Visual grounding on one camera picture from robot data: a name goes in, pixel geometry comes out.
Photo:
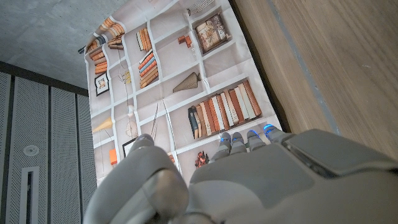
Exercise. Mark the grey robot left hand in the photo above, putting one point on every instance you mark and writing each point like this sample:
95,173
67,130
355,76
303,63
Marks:
264,186

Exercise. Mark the printed bookshelf backdrop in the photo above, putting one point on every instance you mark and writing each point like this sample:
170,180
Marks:
180,56

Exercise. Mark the dark perforated cabinet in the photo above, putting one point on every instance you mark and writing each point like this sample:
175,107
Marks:
56,146

